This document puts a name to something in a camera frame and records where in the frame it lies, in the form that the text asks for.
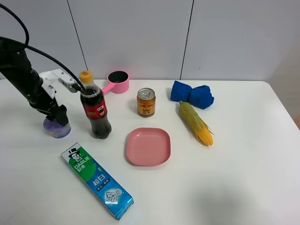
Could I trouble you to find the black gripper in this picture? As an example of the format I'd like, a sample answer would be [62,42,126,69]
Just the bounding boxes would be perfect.
[27,78,69,125]

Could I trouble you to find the purple lidded round container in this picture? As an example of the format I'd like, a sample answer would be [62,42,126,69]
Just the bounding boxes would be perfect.
[43,119,71,139]

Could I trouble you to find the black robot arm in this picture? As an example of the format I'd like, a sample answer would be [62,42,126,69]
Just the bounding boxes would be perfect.
[0,41,69,126]

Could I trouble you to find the cola bottle yellow cap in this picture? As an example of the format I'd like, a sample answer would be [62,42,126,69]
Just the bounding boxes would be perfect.
[79,71,112,139]

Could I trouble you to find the gold energy drink can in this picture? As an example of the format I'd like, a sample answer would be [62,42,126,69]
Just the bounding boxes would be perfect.
[137,88,156,118]

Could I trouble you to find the pink square plate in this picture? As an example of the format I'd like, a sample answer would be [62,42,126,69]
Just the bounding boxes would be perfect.
[126,127,171,166]

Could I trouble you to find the green blue toothpaste box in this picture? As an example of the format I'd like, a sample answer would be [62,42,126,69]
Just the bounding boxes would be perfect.
[61,143,134,220]

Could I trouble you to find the corn cob with husk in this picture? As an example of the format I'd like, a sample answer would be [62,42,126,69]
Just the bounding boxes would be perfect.
[179,101,213,146]

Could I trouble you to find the blue folded cloth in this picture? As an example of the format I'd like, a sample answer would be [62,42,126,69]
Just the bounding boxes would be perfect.
[170,81,214,110]

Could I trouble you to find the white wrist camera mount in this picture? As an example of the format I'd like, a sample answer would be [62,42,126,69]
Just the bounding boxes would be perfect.
[38,69,82,99]

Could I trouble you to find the pink cup with handle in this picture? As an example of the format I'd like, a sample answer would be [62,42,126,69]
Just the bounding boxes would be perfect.
[102,71,129,95]

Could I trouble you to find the black cable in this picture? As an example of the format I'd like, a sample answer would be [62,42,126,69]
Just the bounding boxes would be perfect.
[0,4,86,92]

